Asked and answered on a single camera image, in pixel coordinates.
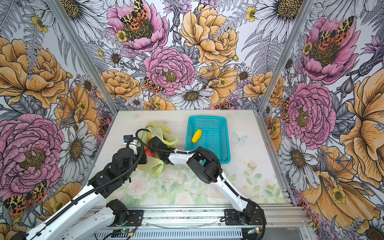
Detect yellow-green plastic bag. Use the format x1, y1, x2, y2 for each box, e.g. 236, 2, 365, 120
136, 122, 179, 177

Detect yellow corn toy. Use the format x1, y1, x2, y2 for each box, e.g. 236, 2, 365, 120
191, 129, 203, 144

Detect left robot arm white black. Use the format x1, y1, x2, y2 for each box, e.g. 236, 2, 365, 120
12, 148, 147, 240

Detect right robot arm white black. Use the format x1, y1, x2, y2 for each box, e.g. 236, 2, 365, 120
146, 137, 267, 226

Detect orange fruit toy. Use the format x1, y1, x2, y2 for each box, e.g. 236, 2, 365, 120
145, 147, 156, 158

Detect teal plastic basket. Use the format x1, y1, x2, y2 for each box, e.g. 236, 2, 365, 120
185, 116, 231, 164

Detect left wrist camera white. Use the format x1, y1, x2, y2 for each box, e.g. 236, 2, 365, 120
123, 135, 140, 156

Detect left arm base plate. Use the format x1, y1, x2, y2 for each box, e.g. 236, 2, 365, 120
119, 210, 144, 227

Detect aluminium front rail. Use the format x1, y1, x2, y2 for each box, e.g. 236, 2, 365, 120
56, 205, 313, 232

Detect white vented cable duct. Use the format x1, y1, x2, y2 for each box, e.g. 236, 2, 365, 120
61, 228, 244, 240

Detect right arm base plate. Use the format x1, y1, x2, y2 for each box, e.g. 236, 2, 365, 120
222, 209, 267, 226

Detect left aluminium corner post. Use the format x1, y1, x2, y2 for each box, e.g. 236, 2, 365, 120
47, 1, 119, 116

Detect aluminium corner post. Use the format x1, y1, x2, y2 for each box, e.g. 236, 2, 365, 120
258, 0, 315, 114
47, 1, 119, 116

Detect right aluminium corner post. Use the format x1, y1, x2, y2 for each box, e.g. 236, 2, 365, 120
258, 0, 315, 114

